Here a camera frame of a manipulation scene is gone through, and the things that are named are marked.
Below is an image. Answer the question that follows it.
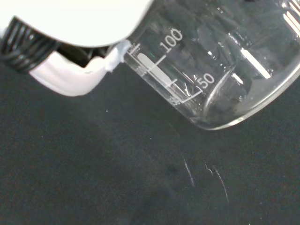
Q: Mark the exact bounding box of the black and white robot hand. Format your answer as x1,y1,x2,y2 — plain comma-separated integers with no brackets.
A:
0,0,153,98

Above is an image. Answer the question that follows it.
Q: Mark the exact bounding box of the narrow clear glass beaker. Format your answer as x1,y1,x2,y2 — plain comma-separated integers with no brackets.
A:
182,156,230,206

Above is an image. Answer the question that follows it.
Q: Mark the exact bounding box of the black bench cloth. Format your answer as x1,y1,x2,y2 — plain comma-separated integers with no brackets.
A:
0,58,300,225

